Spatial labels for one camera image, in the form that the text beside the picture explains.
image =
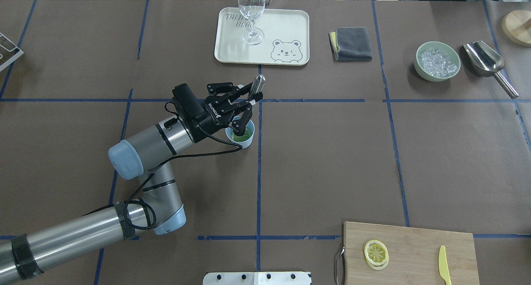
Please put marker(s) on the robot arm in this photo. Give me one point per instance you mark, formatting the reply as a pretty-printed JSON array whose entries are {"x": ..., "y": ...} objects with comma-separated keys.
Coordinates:
[{"x": 154, "y": 205}]

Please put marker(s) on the clear wine glass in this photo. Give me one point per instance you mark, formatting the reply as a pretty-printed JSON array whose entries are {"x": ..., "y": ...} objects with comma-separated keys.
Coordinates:
[{"x": 252, "y": 10}]

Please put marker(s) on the remaining lemon slice stack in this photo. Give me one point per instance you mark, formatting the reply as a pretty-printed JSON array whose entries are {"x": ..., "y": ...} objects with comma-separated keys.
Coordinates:
[{"x": 376, "y": 254}]

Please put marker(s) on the steel muddler black tip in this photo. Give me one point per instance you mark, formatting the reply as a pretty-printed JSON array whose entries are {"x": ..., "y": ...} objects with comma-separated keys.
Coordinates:
[{"x": 255, "y": 94}]

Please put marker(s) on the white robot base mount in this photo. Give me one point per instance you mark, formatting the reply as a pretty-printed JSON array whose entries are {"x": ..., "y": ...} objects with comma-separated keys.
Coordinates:
[{"x": 258, "y": 278}]

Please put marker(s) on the grey folded cloth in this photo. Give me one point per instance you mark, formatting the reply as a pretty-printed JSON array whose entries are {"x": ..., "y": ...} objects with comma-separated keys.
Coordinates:
[{"x": 351, "y": 44}]

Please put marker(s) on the white wire cup rack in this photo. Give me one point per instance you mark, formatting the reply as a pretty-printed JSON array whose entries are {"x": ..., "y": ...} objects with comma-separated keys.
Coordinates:
[{"x": 9, "y": 52}]

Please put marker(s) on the steel ice scoop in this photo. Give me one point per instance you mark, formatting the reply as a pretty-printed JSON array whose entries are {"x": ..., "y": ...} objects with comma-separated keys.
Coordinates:
[{"x": 487, "y": 62}]

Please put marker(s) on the green bowl of ice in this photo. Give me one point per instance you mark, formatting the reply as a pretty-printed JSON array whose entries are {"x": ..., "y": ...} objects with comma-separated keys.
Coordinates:
[{"x": 436, "y": 62}]

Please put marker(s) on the wooden mug tree stand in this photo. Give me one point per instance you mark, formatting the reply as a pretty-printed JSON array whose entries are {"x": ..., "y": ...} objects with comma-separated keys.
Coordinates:
[{"x": 517, "y": 27}]

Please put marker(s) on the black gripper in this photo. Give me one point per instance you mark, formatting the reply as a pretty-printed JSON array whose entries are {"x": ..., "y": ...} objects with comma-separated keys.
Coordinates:
[{"x": 206, "y": 118}]

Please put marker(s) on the wooden cutting board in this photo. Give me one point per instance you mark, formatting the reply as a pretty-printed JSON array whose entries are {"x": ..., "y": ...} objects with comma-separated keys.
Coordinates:
[{"x": 413, "y": 255}]

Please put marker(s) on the yellow plastic knife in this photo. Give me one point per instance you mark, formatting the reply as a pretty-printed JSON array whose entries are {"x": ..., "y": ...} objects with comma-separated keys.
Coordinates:
[{"x": 443, "y": 267}]

